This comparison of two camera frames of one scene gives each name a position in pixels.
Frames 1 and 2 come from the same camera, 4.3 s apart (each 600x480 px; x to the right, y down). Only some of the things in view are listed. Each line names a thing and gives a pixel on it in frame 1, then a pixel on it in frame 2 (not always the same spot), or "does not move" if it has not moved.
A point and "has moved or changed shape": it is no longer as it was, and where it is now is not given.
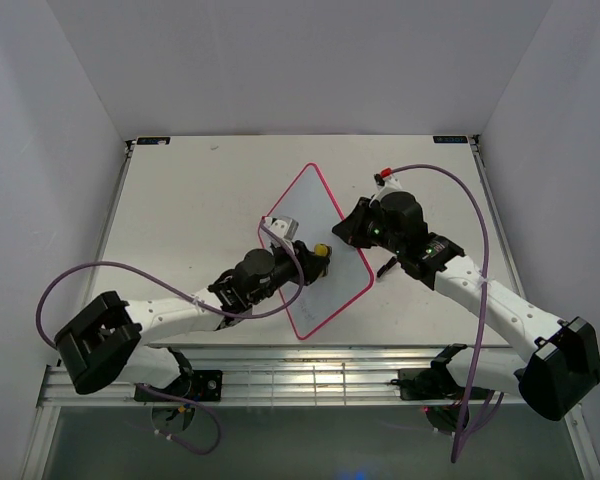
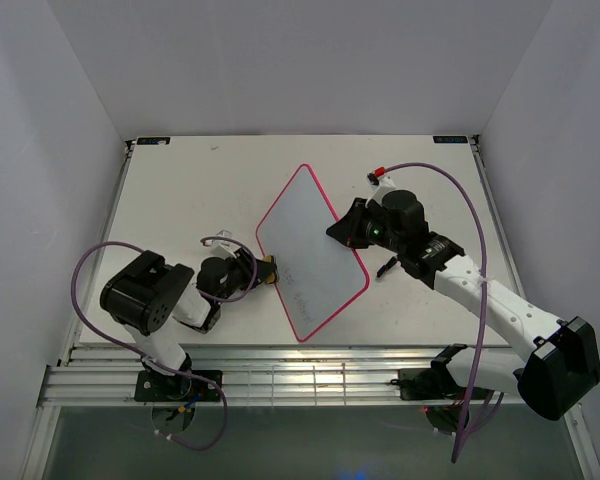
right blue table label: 450,139 does not move
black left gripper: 311,265 -> 245,266
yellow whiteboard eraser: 321,249 has moved or changed shape
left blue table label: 153,141 does not move
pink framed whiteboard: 309,204 does not move
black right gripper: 350,227 does not move
